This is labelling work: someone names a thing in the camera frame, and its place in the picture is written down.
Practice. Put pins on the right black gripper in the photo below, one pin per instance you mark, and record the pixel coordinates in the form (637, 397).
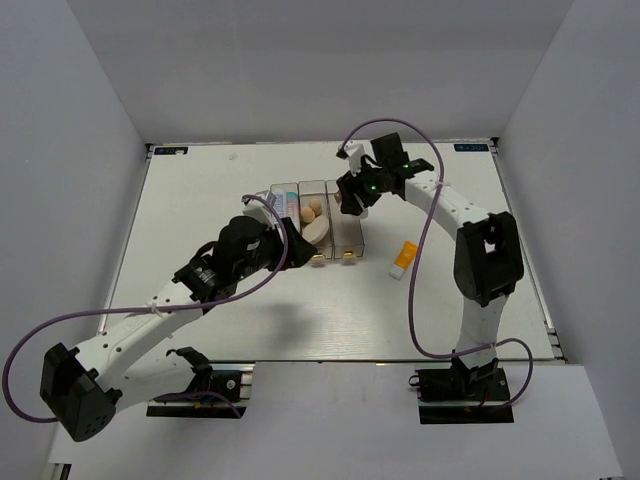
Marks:
(351, 185)

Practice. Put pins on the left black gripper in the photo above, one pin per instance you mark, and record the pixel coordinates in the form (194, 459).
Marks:
(298, 247)

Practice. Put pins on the beige makeup sponge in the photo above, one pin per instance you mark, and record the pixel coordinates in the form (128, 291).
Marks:
(307, 215)
(316, 206)

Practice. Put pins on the round cream powder puff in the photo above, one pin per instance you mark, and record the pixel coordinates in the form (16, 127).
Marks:
(315, 231)

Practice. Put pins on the white tube pink blue print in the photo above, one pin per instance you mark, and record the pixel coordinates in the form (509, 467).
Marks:
(292, 205)

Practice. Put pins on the orange tube white cap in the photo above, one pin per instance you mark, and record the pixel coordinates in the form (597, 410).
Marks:
(403, 260)

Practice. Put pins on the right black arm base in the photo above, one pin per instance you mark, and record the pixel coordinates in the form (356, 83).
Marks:
(445, 398)

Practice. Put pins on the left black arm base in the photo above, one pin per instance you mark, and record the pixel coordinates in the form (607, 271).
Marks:
(224, 395)

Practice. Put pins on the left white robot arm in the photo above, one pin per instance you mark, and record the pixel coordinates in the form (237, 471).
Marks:
(87, 385)

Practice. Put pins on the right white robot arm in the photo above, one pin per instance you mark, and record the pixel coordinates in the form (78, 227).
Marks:
(488, 261)

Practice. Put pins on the right clear organizer bin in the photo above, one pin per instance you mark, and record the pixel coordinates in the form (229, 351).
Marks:
(347, 236)

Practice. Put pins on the clear organizer bin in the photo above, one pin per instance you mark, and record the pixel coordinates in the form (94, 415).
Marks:
(316, 189)
(347, 236)
(280, 192)

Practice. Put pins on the middle clear organizer bin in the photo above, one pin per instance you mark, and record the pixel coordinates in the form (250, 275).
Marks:
(316, 189)

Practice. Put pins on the left clear organizer bin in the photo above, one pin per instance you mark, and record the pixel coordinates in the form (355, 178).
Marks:
(280, 192)

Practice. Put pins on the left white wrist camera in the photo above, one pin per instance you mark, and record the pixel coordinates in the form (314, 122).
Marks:
(259, 206)

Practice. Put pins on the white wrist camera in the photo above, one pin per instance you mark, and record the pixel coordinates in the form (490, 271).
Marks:
(259, 206)
(352, 153)

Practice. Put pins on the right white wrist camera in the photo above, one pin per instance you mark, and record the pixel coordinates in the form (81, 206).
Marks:
(352, 153)

